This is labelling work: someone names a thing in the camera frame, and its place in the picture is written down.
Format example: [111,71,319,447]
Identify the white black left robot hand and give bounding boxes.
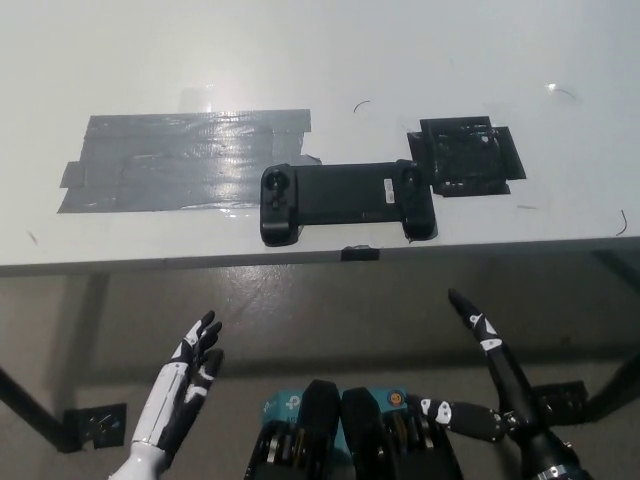
[132,310,225,456]

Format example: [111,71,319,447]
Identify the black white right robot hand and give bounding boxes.
[406,288,542,444]

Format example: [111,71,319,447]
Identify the black robot torso blocks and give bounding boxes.
[244,378,464,480]

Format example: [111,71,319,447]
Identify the black mobile game controller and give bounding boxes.
[258,158,437,248]

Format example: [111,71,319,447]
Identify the black floor tape patch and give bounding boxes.
[537,380,589,426]
[63,403,127,451]

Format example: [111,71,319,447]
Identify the black slanted table leg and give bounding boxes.
[584,349,640,426]
[0,367,69,454]

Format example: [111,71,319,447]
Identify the teal cardboard box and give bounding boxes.
[261,387,409,451]

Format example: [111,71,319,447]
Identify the black tape patch square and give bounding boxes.
[405,114,527,197]

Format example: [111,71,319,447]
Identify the black table frame bar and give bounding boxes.
[589,249,640,289]

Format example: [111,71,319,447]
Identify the large grey duct tape patch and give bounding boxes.
[55,107,322,215]

